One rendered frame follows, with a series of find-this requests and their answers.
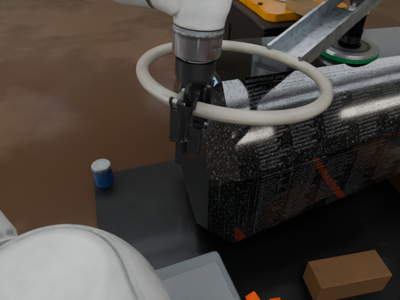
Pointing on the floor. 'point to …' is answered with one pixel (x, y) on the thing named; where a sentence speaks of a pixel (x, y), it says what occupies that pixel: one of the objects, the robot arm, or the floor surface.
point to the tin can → (102, 173)
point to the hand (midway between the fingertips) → (188, 147)
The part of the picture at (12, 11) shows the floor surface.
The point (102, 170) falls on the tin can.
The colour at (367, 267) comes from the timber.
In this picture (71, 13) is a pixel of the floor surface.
